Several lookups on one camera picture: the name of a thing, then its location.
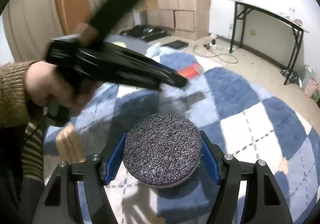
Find pink plastic bag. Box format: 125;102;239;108
304;78;320;99

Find red cigarette carton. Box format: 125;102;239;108
179;62;203;79

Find wooden door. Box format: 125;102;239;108
51;0;91;36

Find person's left hand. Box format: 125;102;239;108
25;60;100;116

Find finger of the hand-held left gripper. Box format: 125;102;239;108
110;43;178;76
104;64;188;89

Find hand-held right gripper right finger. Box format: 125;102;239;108
199;130;294;224

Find person's torso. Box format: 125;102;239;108
0;121;47;224

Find person's left forearm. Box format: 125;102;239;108
0;60;35;128

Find black foam cylinder thin end layer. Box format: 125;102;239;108
122;113;202;189

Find beige curtain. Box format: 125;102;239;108
2;0;66;64

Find blue white checked blanket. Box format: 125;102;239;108
44;51;320;224

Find white cloth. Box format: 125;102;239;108
146;43;176;57

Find grey bed sheet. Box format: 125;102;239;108
107;34;152;55

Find clothes pile under table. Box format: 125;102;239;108
280;69;301;82

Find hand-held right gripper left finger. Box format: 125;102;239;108
32;132;128;224

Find white power strip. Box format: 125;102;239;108
204;35;222;51

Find floor cable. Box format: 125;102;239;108
192;44;239;64

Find open black suitcase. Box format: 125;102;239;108
120;24;173;42

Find black folding table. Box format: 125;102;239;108
225;0;310;86

